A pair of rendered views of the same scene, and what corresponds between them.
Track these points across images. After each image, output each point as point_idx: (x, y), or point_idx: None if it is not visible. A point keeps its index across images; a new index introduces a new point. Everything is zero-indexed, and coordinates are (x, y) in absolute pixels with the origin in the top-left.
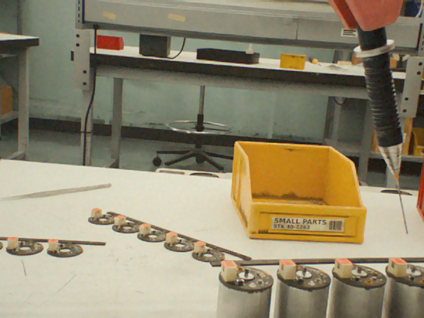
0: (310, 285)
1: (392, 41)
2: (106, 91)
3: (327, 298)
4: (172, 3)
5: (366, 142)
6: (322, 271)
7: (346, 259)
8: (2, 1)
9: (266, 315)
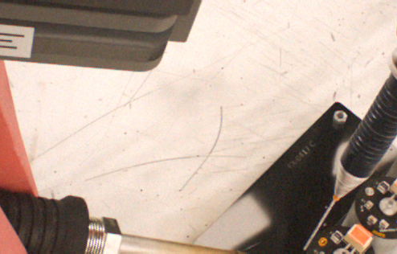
0: (367, 185)
1: None
2: None
3: (352, 215)
4: None
5: None
6: (378, 233)
7: (361, 243)
8: None
9: (392, 172)
